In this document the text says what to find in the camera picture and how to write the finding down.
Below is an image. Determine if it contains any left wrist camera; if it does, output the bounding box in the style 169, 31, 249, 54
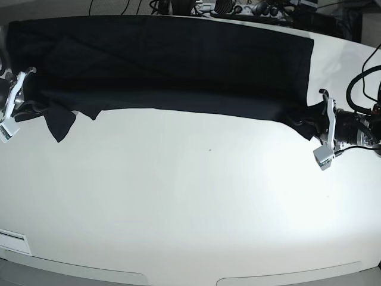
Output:
313, 145, 334, 170

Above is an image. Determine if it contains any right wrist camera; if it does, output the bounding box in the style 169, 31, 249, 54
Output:
0, 118, 20, 143

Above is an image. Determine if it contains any black T-shirt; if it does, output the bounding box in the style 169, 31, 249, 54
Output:
6, 15, 314, 141

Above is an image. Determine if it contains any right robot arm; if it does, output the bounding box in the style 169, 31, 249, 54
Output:
1, 51, 47, 129

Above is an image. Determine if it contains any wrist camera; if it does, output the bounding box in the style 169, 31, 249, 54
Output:
313, 145, 334, 170
0, 118, 20, 143

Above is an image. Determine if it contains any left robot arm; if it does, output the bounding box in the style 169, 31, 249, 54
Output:
289, 46, 380, 166

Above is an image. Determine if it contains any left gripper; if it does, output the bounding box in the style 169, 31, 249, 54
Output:
291, 89, 336, 155

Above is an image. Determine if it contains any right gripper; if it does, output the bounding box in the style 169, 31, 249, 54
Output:
1, 67, 48, 122

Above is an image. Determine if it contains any white label plate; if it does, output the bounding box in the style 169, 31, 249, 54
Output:
0, 229, 32, 256

